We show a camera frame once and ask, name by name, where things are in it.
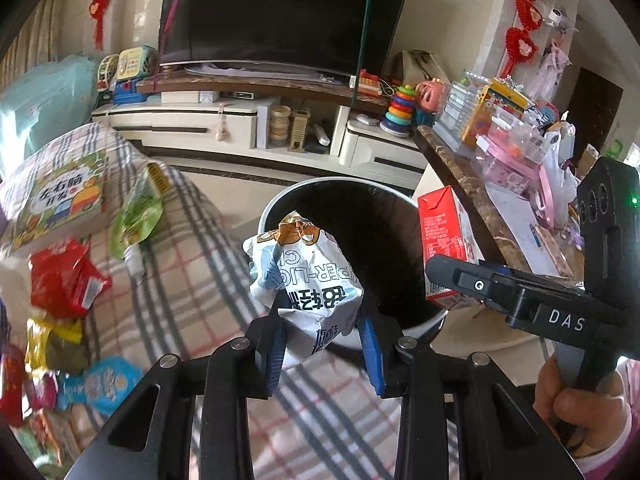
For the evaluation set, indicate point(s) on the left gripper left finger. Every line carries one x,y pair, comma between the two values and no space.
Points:
185,414

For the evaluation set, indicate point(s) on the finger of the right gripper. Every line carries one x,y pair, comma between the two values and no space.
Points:
536,305

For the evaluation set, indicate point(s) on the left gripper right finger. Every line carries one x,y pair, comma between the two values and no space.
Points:
462,412

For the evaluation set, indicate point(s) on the blue AD drink pouch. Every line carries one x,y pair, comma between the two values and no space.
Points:
103,386

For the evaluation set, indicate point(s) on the pink AD drink pouch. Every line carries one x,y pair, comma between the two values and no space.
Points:
42,391

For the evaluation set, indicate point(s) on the white red 1928 carton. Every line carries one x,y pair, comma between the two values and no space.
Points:
446,230

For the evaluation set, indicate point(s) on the yellow snack bag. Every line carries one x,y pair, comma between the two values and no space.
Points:
55,346

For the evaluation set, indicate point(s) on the red tube snack package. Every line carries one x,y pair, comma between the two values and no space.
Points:
12,378

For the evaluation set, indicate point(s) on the red snack bag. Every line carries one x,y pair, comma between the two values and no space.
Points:
64,280

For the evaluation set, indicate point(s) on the white blue chip bag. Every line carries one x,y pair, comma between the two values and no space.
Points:
300,270

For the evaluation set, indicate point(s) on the black white trash bin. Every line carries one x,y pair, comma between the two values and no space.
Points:
378,231

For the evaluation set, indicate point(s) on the person's right hand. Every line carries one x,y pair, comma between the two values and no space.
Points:
600,418

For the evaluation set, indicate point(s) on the pink plastic storage box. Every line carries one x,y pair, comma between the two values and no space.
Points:
510,152

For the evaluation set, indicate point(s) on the marble counter shelf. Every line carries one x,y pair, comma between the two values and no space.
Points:
446,167

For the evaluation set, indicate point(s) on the plaid blanket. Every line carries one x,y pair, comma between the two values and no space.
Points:
324,422

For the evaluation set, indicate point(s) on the green snack pouch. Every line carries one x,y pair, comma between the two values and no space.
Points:
141,211

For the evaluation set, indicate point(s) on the red toy phone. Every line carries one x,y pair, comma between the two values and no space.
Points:
368,84

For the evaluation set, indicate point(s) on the white tv cabinet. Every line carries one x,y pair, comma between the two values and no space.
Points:
240,131

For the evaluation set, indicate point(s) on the black flat television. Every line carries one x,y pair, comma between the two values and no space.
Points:
333,36

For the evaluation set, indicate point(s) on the teal covered furniture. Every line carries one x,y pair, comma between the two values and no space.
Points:
46,102

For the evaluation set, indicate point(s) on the toy telephone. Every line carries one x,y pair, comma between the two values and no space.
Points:
136,62

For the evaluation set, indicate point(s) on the red heart hanging decoration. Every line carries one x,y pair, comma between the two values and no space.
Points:
100,2

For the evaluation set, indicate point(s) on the rainbow stacking ring toy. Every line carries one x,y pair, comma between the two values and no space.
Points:
398,117

